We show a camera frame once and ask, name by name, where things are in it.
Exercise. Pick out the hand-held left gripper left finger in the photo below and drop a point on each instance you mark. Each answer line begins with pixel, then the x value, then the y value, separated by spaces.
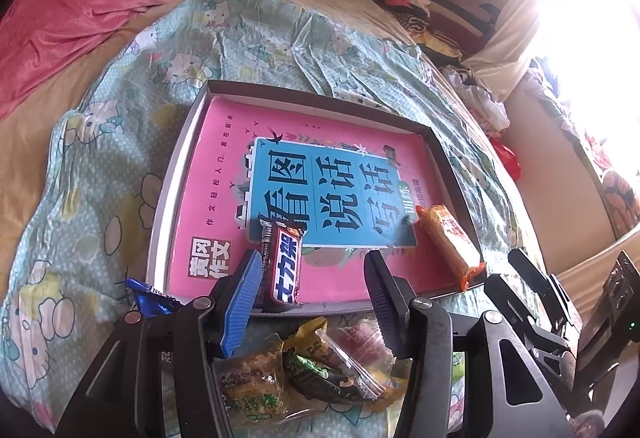
pixel 242 305

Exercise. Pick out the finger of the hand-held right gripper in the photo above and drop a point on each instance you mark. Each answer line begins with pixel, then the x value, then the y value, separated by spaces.
pixel 515 303
pixel 535 283

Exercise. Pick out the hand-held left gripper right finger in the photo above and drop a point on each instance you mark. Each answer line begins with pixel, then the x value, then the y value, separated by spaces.
pixel 382 305

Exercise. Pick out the clear pink snack packet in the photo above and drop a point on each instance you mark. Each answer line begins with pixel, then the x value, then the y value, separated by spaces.
pixel 360 338

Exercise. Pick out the brown chocolate bar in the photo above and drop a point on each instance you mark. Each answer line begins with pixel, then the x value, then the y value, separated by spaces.
pixel 285 268

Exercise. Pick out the yellow cracker packet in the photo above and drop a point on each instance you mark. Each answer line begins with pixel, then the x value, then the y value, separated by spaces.
pixel 312 335

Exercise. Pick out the round cracker packet green label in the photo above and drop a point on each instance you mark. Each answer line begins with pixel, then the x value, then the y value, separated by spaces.
pixel 255 383

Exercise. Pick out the orange snack packet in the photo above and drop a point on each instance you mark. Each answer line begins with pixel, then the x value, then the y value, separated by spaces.
pixel 450 243

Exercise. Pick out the blue candy bar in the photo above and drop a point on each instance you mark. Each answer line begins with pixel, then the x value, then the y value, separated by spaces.
pixel 150 300

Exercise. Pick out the shallow cardboard box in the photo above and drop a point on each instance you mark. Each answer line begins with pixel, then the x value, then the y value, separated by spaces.
pixel 175 158

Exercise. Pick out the dark green snack packet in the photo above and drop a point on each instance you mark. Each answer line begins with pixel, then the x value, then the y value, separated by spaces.
pixel 310 370

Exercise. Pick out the red plastic bag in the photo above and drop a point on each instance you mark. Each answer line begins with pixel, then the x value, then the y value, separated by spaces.
pixel 506 160

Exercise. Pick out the pink book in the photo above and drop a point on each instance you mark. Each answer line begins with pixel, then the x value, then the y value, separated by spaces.
pixel 225 158

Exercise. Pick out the white plastic bag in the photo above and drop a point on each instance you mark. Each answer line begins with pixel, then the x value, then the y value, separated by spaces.
pixel 475 90

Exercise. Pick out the bed with beige sheet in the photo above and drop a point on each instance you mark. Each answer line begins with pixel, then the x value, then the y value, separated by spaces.
pixel 55 118

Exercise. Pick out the cartoon cat printed blanket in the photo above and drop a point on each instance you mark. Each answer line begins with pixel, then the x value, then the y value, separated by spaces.
pixel 300 43

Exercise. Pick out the pile of clothes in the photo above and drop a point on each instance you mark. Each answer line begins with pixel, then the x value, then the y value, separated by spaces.
pixel 430 3

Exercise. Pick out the pink blanket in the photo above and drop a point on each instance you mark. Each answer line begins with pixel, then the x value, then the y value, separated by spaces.
pixel 90 3

